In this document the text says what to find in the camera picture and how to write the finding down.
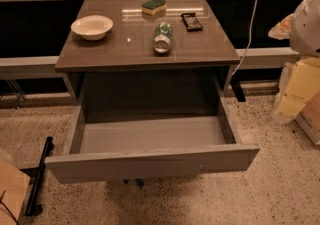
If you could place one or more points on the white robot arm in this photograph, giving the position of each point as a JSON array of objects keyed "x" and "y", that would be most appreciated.
[{"x": 299, "y": 82}]

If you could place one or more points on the open grey top drawer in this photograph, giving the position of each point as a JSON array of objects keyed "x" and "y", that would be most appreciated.
[{"x": 145, "y": 125}]

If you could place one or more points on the brown cabinet with glossy top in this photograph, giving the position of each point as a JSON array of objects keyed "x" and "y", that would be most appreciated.
[{"x": 133, "y": 49}]

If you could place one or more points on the green and yellow sponge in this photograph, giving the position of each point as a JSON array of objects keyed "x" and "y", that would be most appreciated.
[{"x": 153, "y": 7}]

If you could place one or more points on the white ceramic bowl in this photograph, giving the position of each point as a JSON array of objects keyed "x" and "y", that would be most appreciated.
[{"x": 93, "y": 27}]

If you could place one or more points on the cardboard boxes on right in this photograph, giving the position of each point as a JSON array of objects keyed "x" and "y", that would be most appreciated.
[{"x": 309, "y": 119}]

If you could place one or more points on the cardboard box on left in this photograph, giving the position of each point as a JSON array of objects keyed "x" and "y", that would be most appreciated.
[{"x": 13, "y": 188}]

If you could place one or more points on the black metal bar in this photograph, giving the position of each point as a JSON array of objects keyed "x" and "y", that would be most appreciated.
[{"x": 33, "y": 208}]

